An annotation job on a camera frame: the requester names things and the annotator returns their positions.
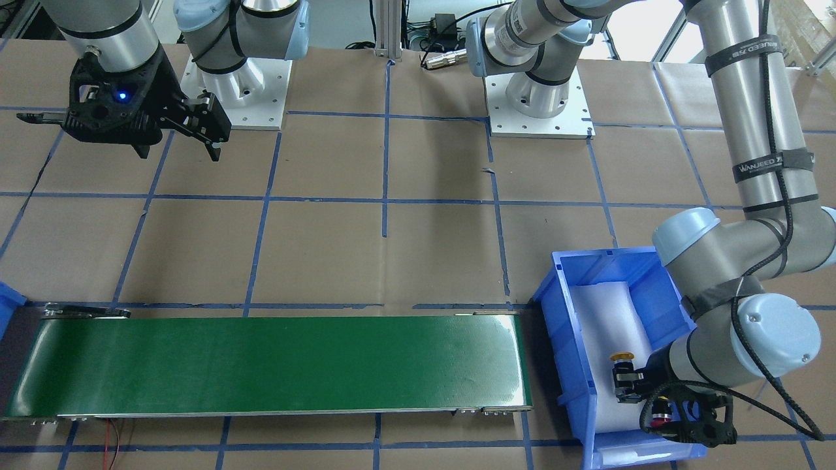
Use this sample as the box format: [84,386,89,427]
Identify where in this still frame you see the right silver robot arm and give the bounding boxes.
[17,1,310,162]

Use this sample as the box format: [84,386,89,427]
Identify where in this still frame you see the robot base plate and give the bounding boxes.
[484,68,595,139]
[180,57,295,131]

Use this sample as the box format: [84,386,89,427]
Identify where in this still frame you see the red black conveyor wire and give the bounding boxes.
[104,419,121,470]

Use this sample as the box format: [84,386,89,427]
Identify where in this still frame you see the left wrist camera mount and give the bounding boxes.
[639,382,737,447]

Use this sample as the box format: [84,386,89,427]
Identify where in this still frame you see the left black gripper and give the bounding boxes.
[612,350,677,403]

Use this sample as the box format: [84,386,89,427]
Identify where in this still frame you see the aluminium frame post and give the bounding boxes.
[372,0,405,62]

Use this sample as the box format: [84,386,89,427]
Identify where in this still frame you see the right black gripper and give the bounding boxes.
[17,50,232,163]

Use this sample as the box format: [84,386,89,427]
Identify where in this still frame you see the white foam pad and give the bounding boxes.
[570,282,652,433]

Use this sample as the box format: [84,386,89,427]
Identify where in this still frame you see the red push button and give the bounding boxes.
[650,396,674,429]

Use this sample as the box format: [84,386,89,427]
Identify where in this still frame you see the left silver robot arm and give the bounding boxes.
[466,1,834,402]

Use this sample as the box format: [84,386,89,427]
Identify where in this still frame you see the green conveyor belt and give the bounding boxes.
[2,315,532,419]

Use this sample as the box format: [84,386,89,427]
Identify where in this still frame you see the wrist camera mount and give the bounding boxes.
[639,382,737,447]
[61,46,170,159]

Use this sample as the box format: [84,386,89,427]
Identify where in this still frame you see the yellow push button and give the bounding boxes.
[610,351,635,371]

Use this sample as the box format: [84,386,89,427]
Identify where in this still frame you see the blue plastic bin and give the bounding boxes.
[530,245,711,470]
[0,281,27,338]

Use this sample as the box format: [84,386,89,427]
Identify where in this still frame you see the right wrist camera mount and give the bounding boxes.
[61,46,170,159]

